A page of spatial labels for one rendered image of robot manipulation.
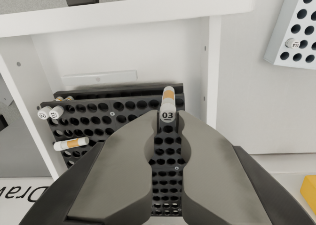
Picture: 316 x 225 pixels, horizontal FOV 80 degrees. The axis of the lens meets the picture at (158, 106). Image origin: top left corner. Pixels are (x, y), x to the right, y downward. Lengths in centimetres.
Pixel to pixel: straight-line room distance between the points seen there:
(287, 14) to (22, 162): 65
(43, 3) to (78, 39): 101
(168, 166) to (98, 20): 20
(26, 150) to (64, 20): 53
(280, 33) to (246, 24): 5
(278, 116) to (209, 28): 28
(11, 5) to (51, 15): 120
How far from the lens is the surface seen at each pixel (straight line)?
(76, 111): 25
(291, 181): 48
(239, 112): 41
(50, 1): 127
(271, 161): 51
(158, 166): 28
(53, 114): 26
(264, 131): 45
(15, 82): 29
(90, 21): 18
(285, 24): 35
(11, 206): 50
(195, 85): 28
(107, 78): 28
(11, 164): 65
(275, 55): 35
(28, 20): 21
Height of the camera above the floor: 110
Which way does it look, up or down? 62 degrees down
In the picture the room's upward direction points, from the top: 171 degrees counter-clockwise
